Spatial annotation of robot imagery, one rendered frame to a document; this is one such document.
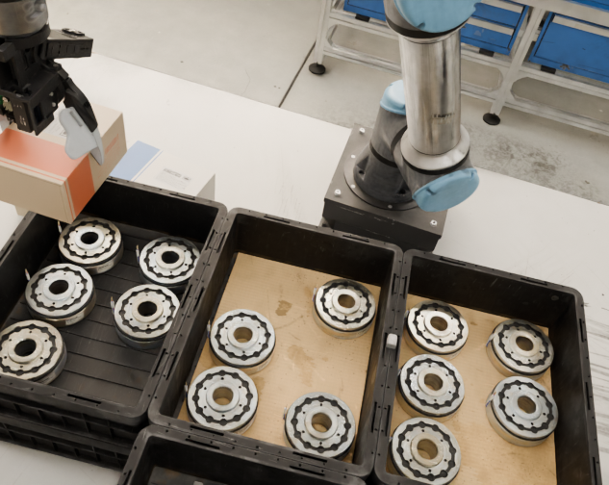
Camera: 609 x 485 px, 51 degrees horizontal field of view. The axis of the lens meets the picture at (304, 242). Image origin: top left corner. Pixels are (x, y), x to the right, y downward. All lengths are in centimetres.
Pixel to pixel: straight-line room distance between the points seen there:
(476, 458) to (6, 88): 80
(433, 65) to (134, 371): 63
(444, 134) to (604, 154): 213
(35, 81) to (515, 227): 107
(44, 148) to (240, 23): 248
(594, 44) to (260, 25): 153
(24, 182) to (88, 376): 31
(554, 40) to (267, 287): 199
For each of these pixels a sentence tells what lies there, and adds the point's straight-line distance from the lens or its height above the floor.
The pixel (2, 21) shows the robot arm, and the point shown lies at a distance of 77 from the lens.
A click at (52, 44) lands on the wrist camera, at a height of 126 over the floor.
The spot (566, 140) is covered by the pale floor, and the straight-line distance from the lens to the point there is 311.
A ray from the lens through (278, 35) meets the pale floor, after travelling 326.
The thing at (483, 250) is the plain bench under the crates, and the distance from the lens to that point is 144.
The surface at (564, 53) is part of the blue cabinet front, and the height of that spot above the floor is 40.
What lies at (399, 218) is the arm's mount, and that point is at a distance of 130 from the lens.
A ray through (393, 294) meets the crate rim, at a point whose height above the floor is 93.
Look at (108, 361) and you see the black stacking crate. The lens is 103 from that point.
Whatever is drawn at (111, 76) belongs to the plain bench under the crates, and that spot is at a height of 70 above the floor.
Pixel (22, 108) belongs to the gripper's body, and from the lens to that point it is 81.
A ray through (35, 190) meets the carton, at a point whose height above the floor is 109.
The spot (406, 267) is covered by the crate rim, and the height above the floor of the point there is 93.
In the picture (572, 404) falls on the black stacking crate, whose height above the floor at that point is 89.
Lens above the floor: 171
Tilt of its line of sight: 49 degrees down
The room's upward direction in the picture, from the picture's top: 11 degrees clockwise
